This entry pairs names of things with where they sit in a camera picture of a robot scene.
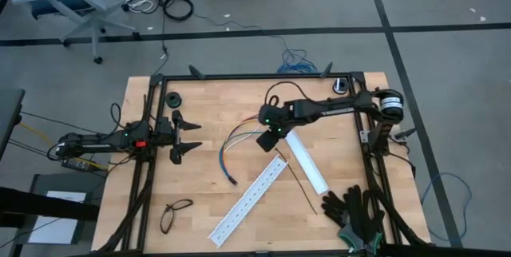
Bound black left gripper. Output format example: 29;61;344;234
153;109;204;166

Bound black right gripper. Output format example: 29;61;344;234
255;123;292;154

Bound white cable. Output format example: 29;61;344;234
225;131;264;154

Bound white raceway cover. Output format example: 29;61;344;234
284;128;331;196

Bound thin black rod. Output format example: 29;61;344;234
274;148;319;215

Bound white slotted cable raceway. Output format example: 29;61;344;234
208;154;289;249

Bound black tape roll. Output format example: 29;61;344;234
164;91;184;109

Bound black eyeglasses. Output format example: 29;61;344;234
159;198;195;235

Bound spool with white core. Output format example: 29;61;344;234
331;77;351;96

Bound black electronics box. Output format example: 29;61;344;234
60;156;109;172

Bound grey cabinet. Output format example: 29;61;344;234
18;172;109;247

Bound white office chair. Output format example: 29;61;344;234
10;0;141;65

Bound white paper sheet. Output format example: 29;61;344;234
27;190;88;245

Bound black table beam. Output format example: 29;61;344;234
0;186;101;228

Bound dark grey desk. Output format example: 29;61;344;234
0;88;26;162

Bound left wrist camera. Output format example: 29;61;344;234
156;116;174;135

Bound black right camera cable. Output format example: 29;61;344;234
263;80;323;107

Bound black camera cable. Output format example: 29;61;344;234
263;80;323;107
109;101;123;131

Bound black aluminium table frame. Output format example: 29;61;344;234
90;61;437;257

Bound black left camera cable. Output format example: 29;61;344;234
109;101;123;131

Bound tangled blue network cable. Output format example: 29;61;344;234
275;35;319;75

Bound thin black power cable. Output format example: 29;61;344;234
150;0;171;77

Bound coiled black cable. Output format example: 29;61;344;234
162;0;196;22

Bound black clamp handle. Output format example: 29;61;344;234
393;126;418;143

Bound long yellow cable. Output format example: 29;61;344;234
18;122;109;170

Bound looped blue network cable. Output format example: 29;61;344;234
419;172;473;243

